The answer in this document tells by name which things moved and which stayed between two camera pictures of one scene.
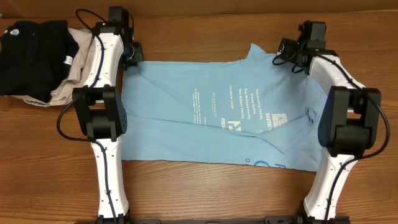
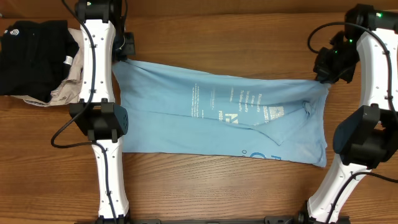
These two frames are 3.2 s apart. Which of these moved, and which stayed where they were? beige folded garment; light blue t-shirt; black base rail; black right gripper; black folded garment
Moved: black right gripper; light blue t-shirt
Stayed: beige folded garment; black base rail; black folded garment
